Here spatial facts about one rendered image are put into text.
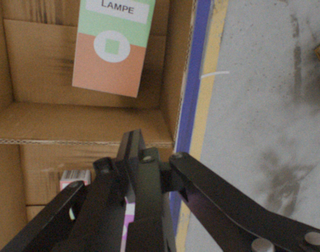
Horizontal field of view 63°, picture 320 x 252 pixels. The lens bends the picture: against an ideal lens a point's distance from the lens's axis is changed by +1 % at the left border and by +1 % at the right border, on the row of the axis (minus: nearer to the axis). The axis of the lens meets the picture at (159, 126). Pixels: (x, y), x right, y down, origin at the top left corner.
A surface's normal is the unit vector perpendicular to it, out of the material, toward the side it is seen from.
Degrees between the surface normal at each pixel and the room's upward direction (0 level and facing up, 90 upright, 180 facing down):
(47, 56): 1
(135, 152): 100
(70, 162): 2
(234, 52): 0
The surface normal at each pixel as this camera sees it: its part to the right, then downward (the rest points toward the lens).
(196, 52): 0.14, 0.38
